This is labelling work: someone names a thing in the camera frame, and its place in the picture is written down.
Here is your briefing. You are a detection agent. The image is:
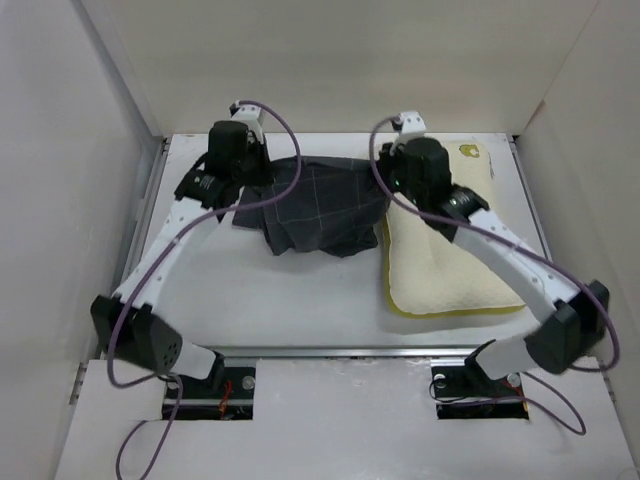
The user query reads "dark grey checked pillowcase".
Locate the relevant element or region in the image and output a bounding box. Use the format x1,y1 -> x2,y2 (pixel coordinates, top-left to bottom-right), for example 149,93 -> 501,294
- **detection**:
232,156 -> 390,258

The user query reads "cream yellow pillow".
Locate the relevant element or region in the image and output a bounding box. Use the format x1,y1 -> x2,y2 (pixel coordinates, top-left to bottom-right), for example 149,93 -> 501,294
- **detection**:
380,139 -> 527,318

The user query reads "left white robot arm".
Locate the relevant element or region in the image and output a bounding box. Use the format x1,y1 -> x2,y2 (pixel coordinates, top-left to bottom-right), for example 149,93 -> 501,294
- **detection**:
90,112 -> 271,397

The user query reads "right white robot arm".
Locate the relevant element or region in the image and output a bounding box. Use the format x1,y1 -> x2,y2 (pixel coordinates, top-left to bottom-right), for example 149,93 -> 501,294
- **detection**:
369,137 -> 616,394

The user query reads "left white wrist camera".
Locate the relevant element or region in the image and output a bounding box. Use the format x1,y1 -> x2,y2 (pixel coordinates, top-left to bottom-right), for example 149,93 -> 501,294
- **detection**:
229,101 -> 265,144

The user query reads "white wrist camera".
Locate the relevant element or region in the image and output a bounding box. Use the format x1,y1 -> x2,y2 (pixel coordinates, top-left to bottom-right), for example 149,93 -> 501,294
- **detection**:
229,101 -> 265,144
391,111 -> 427,144

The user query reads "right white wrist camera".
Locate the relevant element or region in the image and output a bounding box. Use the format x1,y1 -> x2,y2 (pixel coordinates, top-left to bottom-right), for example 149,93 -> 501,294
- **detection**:
391,111 -> 427,144

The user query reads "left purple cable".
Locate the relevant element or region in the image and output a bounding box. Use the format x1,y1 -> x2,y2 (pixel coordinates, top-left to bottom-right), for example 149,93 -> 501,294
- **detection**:
106,100 -> 303,479

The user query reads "purple cable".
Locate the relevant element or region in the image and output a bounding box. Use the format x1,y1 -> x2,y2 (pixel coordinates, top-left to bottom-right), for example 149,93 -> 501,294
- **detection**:
106,100 -> 303,479
368,117 -> 621,435

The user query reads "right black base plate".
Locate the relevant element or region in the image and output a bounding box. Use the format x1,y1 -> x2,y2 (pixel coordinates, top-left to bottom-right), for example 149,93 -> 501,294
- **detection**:
429,365 -> 529,420

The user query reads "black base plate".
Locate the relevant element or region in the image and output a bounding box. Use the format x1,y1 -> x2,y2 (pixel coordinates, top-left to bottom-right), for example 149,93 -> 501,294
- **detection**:
161,362 -> 256,421
429,365 -> 529,420

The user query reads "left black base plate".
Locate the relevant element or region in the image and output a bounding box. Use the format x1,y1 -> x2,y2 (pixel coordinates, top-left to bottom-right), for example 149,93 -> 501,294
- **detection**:
161,362 -> 256,421

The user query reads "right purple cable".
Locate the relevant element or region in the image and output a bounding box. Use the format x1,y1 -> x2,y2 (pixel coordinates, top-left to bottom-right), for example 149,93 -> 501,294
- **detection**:
368,117 -> 621,435

